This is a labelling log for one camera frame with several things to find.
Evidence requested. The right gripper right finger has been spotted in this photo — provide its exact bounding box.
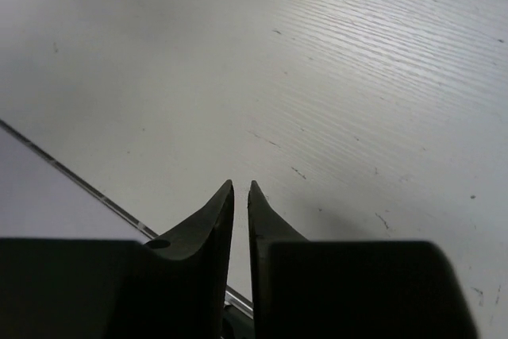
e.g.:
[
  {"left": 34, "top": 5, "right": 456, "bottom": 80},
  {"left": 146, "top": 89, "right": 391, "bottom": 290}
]
[{"left": 248, "top": 182, "right": 479, "bottom": 338}]

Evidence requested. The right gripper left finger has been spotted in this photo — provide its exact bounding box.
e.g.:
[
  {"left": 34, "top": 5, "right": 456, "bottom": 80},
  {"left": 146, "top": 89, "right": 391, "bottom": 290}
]
[{"left": 1, "top": 181, "right": 234, "bottom": 338}]

